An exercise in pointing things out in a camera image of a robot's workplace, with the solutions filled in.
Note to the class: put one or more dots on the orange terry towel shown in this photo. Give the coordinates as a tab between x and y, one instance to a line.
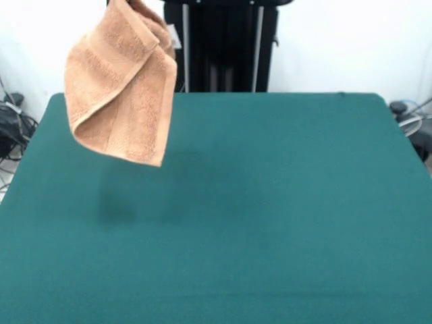
118	101

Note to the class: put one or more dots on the dark green table cloth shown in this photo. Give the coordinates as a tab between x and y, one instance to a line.
236	236

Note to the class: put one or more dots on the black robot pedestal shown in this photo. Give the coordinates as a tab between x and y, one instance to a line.
229	50

